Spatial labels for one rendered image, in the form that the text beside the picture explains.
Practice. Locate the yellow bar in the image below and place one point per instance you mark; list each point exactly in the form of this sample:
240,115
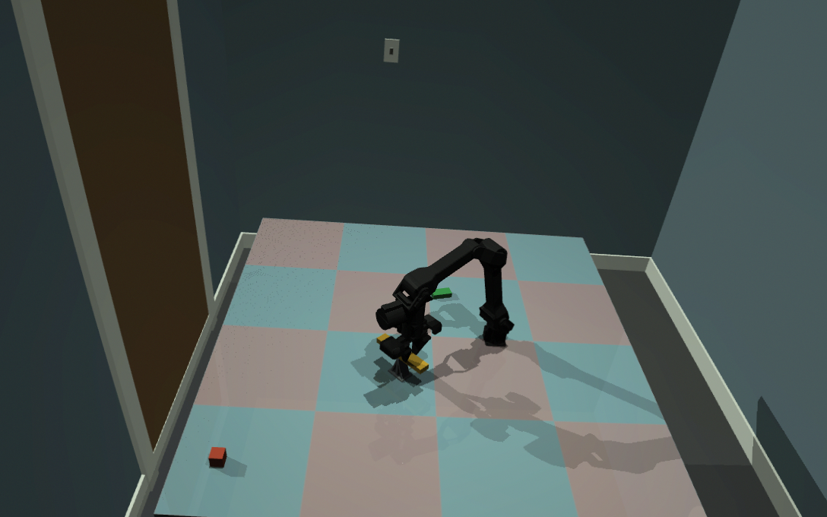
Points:
413,362

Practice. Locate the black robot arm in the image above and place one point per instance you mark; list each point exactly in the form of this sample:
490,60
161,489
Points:
422,282

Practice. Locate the green rectangular bar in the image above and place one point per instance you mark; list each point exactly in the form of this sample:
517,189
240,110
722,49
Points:
442,293

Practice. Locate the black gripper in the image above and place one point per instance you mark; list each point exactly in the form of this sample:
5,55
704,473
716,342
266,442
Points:
415,332

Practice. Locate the orange-red cube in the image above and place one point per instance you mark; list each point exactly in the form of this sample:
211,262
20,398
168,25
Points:
218,456

